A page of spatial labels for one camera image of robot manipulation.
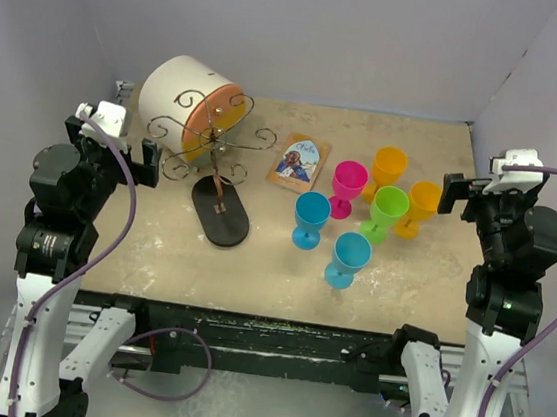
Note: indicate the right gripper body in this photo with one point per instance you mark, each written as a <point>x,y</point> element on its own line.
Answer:
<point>493,212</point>

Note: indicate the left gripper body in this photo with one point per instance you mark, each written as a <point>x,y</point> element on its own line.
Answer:
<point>103,163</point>

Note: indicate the orange wine glass front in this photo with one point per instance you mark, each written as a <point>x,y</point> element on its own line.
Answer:
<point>424,197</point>

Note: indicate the orange wine glass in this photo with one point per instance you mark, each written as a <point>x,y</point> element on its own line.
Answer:
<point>424,197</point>
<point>388,166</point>

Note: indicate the green wine glass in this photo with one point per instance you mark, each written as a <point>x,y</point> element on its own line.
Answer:
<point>388,205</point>

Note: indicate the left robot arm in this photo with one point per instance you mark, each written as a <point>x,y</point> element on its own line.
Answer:
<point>70,183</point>

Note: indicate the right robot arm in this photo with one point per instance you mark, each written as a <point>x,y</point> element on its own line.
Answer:
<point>518,240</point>

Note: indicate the orange wine glass back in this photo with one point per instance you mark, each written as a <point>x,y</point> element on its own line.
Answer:
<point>388,166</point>

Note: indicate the metal wine glass rack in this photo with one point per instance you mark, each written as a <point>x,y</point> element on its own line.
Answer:
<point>218,206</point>

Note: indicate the pink wine glass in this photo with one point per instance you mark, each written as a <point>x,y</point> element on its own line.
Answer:
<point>350,177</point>

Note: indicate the blue wine glass front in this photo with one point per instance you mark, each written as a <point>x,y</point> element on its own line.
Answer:
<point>351,253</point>

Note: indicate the blue wine glass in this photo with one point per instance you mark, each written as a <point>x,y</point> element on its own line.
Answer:
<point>351,253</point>
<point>312,211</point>

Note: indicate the blue wine glass left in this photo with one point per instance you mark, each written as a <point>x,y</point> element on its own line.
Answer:
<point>312,211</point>

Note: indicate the white cylinder container orange lid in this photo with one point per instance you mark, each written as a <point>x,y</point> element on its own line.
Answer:
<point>176,75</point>

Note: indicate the orange picture book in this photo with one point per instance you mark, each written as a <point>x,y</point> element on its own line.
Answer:
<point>299,163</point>

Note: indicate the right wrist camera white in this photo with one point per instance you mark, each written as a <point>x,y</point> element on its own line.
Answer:
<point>518,169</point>

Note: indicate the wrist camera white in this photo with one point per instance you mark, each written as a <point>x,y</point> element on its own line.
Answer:
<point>518,169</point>
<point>112,119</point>

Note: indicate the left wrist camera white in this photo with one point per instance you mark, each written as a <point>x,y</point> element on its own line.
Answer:
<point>112,119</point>

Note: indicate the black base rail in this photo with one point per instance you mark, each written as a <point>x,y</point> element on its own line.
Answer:
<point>366,362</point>

